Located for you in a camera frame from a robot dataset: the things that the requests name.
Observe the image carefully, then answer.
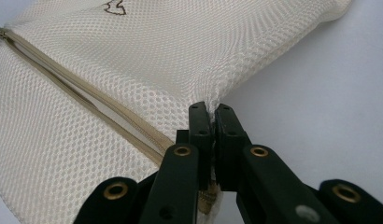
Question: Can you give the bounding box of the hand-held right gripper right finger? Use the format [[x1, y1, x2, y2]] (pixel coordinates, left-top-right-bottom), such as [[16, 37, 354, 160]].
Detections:
[[213, 103, 342, 224]]

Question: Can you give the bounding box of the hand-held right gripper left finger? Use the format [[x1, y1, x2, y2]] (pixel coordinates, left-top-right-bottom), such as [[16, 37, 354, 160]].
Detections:
[[138, 101, 214, 224]]

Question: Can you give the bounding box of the cream mesh laundry bag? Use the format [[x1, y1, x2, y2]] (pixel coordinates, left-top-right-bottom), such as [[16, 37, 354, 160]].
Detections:
[[0, 0, 353, 224]]

